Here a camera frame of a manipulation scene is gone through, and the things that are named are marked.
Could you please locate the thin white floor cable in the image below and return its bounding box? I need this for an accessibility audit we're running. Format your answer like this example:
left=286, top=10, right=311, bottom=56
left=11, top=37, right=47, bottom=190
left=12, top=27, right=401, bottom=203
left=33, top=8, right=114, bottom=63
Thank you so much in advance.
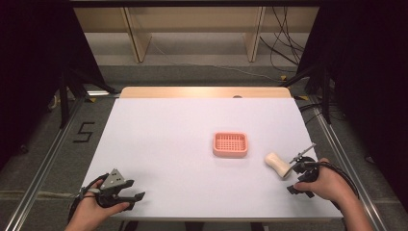
left=149, top=39, right=281, bottom=82

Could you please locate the pink soap dish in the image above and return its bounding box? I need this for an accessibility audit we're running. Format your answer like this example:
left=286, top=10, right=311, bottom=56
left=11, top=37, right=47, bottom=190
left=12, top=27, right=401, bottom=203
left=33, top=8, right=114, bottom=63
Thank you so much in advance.
left=212, top=131, right=249, bottom=159

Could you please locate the white table cover sheet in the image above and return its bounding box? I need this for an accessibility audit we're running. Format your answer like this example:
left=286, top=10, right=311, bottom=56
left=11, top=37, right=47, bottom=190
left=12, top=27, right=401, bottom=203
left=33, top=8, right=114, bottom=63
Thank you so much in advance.
left=81, top=97, right=344, bottom=221

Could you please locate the light wooden shelf unit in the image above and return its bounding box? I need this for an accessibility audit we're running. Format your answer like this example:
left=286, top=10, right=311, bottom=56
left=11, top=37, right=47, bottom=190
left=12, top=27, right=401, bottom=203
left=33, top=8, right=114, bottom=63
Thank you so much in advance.
left=72, top=6, right=320, bottom=64

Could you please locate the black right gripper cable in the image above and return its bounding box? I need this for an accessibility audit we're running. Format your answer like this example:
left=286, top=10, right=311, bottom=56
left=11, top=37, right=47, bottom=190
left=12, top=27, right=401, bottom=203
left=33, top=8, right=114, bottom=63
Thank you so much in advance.
left=304, top=160, right=361, bottom=211

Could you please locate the bundle of black floor cables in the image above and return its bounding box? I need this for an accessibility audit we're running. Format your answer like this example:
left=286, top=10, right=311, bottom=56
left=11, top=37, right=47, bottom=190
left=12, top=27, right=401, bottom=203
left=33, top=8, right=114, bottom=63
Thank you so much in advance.
left=259, top=6, right=306, bottom=74

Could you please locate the aluminium floor rail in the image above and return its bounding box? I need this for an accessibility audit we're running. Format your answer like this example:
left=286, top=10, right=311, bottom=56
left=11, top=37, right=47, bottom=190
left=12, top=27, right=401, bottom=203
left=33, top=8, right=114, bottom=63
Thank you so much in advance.
left=3, top=94, right=85, bottom=231
left=308, top=95, right=389, bottom=231

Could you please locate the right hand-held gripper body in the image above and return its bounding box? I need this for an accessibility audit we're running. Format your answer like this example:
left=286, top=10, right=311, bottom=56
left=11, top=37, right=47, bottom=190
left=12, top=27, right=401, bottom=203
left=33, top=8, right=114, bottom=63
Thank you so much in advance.
left=289, top=142, right=320, bottom=185

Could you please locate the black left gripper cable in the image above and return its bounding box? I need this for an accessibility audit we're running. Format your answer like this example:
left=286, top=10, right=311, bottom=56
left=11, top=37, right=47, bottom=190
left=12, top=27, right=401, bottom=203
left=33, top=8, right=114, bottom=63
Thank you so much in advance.
left=66, top=172, right=110, bottom=223

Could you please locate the light wooden table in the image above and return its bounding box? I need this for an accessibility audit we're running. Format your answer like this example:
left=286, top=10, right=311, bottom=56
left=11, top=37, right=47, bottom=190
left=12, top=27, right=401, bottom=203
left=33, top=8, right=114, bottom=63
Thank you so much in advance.
left=118, top=86, right=293, bottom=99

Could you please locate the black curtain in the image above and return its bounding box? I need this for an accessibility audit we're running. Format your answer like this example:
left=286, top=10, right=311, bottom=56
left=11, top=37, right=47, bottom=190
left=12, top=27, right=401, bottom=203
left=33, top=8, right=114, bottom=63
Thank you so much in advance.
left=0, top=0, right=107, bottom=171
left=296, top=0, right=408, bottom=206

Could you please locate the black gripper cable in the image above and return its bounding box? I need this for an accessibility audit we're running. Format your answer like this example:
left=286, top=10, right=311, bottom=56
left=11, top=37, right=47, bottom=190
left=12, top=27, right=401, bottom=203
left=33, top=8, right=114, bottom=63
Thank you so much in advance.
left=66, top=172, right=110, bottom=223
left=304, top=160, right=361, bottom=211

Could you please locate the person's left hand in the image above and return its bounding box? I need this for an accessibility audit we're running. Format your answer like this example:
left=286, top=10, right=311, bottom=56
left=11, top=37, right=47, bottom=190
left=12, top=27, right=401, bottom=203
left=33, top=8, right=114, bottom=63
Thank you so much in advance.
left=72, top=178, right=131, bottom=226

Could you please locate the person's right hand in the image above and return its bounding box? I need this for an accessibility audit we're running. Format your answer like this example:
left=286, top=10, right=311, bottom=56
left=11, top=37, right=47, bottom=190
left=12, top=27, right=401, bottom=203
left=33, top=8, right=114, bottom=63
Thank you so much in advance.
left=293, top=157, right=351, bottom=204

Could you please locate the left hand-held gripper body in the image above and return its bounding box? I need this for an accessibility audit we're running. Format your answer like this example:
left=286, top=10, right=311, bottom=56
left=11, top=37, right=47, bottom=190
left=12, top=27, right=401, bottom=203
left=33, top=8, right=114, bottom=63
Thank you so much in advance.
left=94, top=167, right=136, bottom=212

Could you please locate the black metal stand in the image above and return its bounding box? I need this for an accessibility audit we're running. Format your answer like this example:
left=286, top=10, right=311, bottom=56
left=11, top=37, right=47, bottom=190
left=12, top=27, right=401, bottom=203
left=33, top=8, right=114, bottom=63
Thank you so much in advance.
left=280, top=62, right=333, bottom=125
left=58, top=65, right=119, bottom=130

